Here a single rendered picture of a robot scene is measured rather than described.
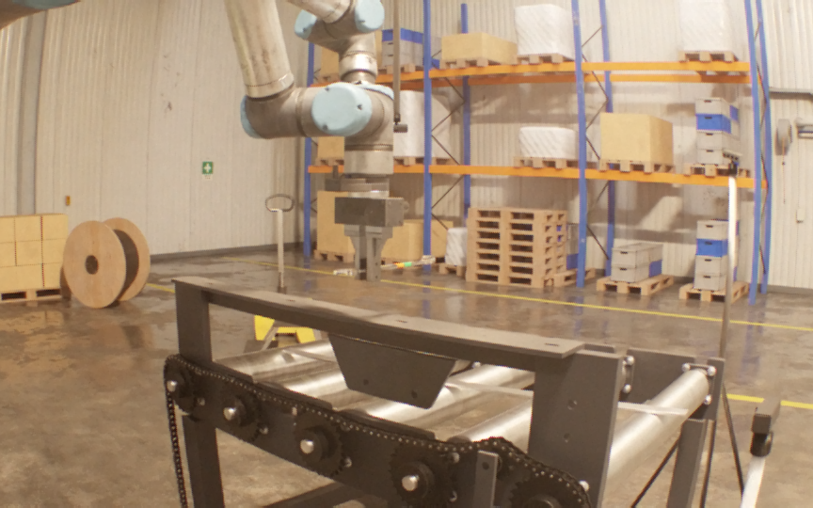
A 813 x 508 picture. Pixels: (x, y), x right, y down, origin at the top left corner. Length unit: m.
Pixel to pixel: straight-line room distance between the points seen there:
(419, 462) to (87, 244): 6.97
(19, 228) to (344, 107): 7.70
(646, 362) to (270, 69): 1.46
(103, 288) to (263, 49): 6.94
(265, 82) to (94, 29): 11.20
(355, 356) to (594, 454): 0.60
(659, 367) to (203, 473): 1.42
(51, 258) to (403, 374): 7.64
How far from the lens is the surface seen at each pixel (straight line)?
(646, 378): 2.20
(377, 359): 1.50
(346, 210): 1.36
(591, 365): 1.21
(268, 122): 1.25
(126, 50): 12.60
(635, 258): 9.33
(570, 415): 1.25
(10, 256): 8.72
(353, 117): 1.18
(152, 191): 12.73
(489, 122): 12.15
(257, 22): 1.17
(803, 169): 10.14
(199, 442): 2.11
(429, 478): 1.38
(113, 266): 7.89
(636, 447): 1.52
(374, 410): 1.68
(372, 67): 1.69
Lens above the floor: 1.44
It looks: 5 degrees down
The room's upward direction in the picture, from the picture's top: straight up
